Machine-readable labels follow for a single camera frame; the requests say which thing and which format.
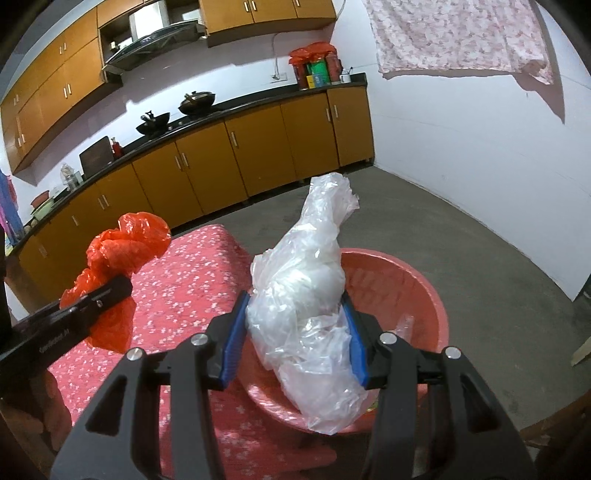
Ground light wooden stick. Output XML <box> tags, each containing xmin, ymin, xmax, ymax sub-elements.
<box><xmin>570</xmin><ymin>335</ymin><xmax>591</xmax><ymax>367</ymax></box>

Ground blue hanging cloth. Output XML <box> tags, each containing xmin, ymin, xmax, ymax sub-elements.
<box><xmin>0</xmin><ymin>171</ymin><xmax>22</xmax><ymax>245</ymax></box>

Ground red plastic basin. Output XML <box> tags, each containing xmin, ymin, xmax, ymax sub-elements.
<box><xmin>240</xmin><ymin>248</ymin><xmax>450</xmax><ymax>435</ymax></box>

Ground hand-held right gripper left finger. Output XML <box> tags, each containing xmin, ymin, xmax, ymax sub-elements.
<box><xmin>53</xmin><ymin>291</ymin><xmax>252</xmax><ymax>480</ymax></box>

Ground brown cutting board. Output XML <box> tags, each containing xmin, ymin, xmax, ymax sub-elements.
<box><xmin>79</xmin><ymin>136</ymin><xmax>115</xmax><ymax>176</ymax></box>

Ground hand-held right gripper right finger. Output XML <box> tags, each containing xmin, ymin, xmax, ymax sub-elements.
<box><xmin>339</xmin><ymin>295</ymin><xmax>532</xmax><ymax>480</ymax></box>

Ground stacked bowls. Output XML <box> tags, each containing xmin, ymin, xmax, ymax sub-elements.
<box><xmin>30</xmin><ymin>191</ymin><xmax>52</xmax><ymax>219</ymax></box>

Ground person's left hand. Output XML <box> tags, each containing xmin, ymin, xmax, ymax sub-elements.
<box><xmin>0</xmin><ymin>369</ymin><xmax>73</xmax><ymax>455</ymax></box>

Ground wooden base cabinets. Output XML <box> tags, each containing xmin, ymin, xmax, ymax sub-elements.
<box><xmin>18</xmin><ymin>85</ymin><xmax>375</xmax><ymax>301</ymax></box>

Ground pink floral hanging cloth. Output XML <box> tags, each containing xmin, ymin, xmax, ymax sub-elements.
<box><xmin>362</xmin><ymin>0</ymin><xmax>555</xmax><ymax>85</ymax></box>

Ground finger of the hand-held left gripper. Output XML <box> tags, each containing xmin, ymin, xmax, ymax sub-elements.
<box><xmin>59</xmin><ymin>274</ymin><xmax>134</xmax><ymax>320</ymax></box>

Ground wooden wall cabinets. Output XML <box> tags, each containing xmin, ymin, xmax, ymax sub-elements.
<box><xmin>0</xmin><ymin>0</ymin><xmax>338</xmax><ymax>174</ymax></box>

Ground red bag on counter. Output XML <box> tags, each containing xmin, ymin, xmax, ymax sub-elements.
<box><xmin>288</xmin><ymin>42</ymin><xmax>338</xmax><ymax>90</ymax></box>

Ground wooden chair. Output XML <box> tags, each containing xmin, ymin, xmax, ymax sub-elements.
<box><xmin>519</xmin><ymin>392</ymin><xmax>591</xmax><ymax>480</ymax></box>

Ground black kitchen countertop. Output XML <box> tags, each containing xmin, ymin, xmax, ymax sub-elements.
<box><xmin>7</xmin><ymin>73</ymin><xmax>369</xmax><ymax>257</ymax></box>

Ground pink floral tablecloth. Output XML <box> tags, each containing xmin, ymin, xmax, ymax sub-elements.
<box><xmin>46</xmin><ymin>224</ymin><xmax>338</xmax><ymax>480</ymax></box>

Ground clear plastic bag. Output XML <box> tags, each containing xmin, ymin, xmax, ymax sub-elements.
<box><xmin>246</xmin><ymin>173</ymin><xmax>370</xmax><ymax>435</ymax></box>

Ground steel range hood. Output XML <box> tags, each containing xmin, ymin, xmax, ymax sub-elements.
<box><xmin>100</xmin><ymin>0</ymin><xmax>206</xmax><ymax>77</ymax></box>

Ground black wok with lid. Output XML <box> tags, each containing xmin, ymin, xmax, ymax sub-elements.
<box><xmin>178</xmin><ymin>90</ymin><xmax>218</xmax><ymax>116</ymax></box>

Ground red plastic bag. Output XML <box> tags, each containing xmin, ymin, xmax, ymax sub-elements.
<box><xmin>60</xmin><ymin>211</ymin><xmax>172</xmax><ymax>352</ymax></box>

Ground black open wok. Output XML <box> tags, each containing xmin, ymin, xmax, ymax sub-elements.
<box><xmin>135</xmin><ymin>110</ymin><xmax>171</xmax><ymax>136</ymax></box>

